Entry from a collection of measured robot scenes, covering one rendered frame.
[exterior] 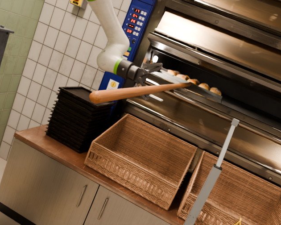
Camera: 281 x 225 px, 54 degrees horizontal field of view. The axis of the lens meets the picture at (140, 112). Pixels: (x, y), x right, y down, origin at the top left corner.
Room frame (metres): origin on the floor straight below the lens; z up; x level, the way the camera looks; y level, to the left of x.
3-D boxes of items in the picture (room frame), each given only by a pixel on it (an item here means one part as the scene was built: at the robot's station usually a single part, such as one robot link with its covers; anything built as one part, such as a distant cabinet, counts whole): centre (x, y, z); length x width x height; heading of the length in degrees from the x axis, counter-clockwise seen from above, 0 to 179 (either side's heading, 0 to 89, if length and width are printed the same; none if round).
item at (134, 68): (1.43, 0.08, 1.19); 0.09 x 0.07 x 0.08; 77
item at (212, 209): (1.53, -0.71, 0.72); 0.56 x 0.49 x 0.28; 78
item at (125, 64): (1.45, 0.16, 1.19); 0.12 x 0.06 x 0.09; 167
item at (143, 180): (1.66, -0.13, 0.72); 0.56 x 0.49 x 0.28; 76
